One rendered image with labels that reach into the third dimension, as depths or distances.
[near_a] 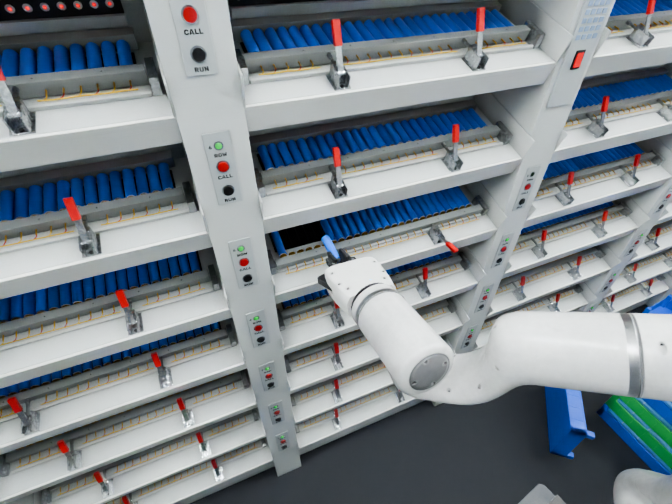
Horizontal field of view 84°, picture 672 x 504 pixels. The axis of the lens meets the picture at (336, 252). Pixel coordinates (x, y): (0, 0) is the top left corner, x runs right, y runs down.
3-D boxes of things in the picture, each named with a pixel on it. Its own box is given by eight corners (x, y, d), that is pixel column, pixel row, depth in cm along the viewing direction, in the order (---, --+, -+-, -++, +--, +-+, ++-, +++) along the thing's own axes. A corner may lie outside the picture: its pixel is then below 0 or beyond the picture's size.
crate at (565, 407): (549, 452, 148) (572, 459, 146) (570, 430, 134) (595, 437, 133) (544, 386, 169) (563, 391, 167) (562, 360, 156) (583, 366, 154)
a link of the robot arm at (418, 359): (412, 321, 62) (397, 282, 57) (463, 378, 52) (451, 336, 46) (369, 347, 61) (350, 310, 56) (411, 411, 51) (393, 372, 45)
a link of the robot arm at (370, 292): (408, 284, 58) (398, 275, 61) (356, 300, 56) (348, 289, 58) (407, 325, 63) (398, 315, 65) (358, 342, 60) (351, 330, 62)
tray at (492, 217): (489, 238, 102) (507, 217, 94) (274, 304, 84) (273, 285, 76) (452, 184, 111) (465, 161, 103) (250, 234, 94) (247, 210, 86)
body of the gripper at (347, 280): (403, 279, 60) (372, 249, 70) (345, 296, 58) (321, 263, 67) (403, 315, 64) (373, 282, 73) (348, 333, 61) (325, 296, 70)
